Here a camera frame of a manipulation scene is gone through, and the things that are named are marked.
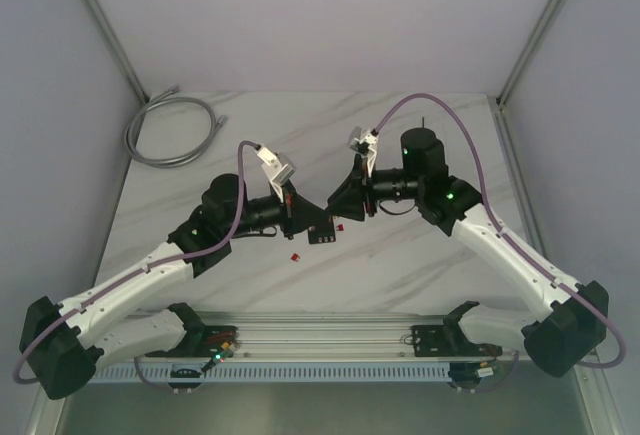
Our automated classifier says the grey coiled cable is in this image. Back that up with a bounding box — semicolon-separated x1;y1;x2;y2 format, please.
124;85;229;169

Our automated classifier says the aluminium frame rail right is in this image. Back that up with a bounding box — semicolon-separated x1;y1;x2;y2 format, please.
489;97;547;256

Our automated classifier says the black fuse box base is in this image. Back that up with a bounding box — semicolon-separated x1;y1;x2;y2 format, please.
307;222;336;245

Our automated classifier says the aluminium front mounting rail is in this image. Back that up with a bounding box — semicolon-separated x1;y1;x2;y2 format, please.
134;309;596;359

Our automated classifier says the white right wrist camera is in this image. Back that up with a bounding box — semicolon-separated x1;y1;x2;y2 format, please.
348;127;379;178

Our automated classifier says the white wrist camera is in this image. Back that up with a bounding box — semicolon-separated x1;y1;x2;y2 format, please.
256;145;296;202
348;127;379;178

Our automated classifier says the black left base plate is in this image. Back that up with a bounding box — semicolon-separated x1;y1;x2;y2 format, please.
146;325;238;358

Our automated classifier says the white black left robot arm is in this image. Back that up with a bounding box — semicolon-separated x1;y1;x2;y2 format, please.
19;174;330;400

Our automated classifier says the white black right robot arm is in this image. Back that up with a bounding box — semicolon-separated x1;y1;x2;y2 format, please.
328;128;609;377

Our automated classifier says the aluminium frame post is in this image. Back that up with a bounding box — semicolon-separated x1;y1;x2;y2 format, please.
81;0;148;103
496;0;567;109

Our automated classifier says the white slotted cable duct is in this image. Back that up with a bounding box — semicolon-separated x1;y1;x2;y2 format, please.
91;361;451;384

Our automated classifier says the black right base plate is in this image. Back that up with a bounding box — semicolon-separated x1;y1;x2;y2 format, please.
409;325;503;358

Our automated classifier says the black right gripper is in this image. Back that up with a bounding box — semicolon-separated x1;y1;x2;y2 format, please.
324;153;423;222

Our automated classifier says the aluminium frame post left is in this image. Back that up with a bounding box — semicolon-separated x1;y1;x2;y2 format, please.
81;0;148;103

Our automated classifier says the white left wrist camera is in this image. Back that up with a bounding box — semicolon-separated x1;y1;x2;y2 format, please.
256;145;296;202

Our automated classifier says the aluminium frame post right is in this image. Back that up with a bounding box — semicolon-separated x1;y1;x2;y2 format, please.
496;0;567;109

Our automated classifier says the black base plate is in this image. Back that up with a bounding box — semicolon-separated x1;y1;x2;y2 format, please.
409;325;503;358
146;325;238;358

